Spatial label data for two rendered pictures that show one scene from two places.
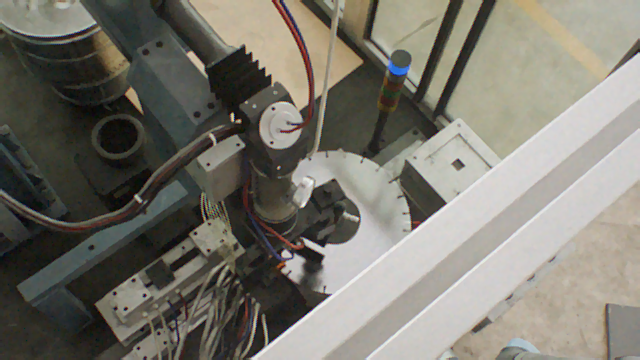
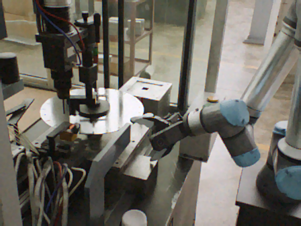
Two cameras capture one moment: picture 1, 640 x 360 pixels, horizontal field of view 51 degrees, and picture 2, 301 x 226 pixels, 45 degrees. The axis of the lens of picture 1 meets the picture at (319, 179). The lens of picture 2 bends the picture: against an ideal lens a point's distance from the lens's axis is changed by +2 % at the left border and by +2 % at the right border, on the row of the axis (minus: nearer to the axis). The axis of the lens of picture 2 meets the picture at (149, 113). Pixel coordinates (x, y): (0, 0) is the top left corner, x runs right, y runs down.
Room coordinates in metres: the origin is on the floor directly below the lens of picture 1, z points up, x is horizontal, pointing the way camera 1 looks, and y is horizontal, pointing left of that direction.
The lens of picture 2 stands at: (-0.51, 0.22, 1.49)
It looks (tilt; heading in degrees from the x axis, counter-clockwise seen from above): 28 degrees down; 336
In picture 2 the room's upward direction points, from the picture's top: 3 degrees clockwise
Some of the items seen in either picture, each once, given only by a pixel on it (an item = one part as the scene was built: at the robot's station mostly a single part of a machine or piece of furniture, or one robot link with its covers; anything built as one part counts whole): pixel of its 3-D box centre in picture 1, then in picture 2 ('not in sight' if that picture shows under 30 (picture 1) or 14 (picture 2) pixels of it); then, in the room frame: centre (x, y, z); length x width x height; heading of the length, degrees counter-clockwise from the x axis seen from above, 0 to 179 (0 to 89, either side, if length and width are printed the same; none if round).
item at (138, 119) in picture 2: not in sight; (146, 118); (0.39, -0.18, 0.96); 0.09 x 0.06 x 0.03; 37
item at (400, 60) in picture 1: (399, 62); not in sight; (0.82, -0.13, 1.14); 0.05 x 0.04 x 0.03; 47
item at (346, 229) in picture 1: (335, 217); (93, 104); (0.52, -0.05, 0.96); 0.11 x 0.11 x 0.03
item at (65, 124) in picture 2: (263, 273); (60, 138); (0.38, 0.09, 0.95); 0.10 x 0.03 x 0.07; 137
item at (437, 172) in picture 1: (450, 177); (144, 104); (0.73, -0.32, 0.82); 0.18 x 0.18 x 0.15; 47
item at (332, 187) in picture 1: (324, 209); (87, 49); (0.45, -0.02, 1.17); 0.06 x 0.05 x 0.20; 128
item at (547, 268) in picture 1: (508, 274); (203, 124); (0.51, -0.47, 0.82); 0.28 x 0.11 x 0.15; 137
